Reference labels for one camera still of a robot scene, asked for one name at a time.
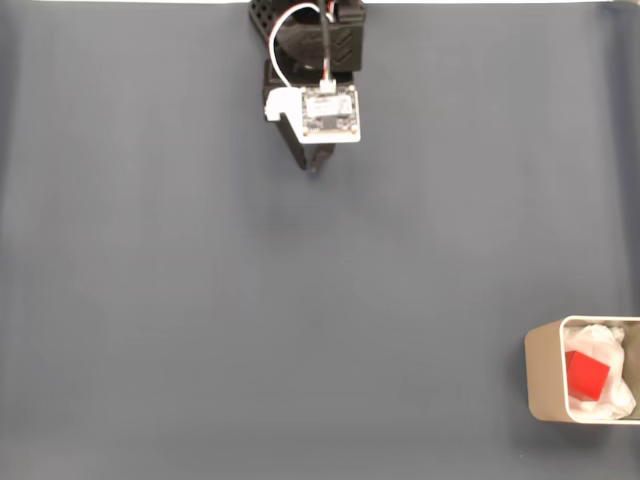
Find dark blue mat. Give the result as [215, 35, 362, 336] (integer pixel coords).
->
[0, 3, 640, 480]

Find black camera cable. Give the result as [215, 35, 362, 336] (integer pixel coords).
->
[317, 0, 335, 84]

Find red cube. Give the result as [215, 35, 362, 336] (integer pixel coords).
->
[564, 349, 612, 401]

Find white wrist camera board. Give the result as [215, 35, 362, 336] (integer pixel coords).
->
[263, 83, 362, 145]

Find beige metal box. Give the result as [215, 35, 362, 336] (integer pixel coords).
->
[523, 314, 640, 426]

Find white looped servo wire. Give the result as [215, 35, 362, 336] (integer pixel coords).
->
[268, 0, 334, 90]

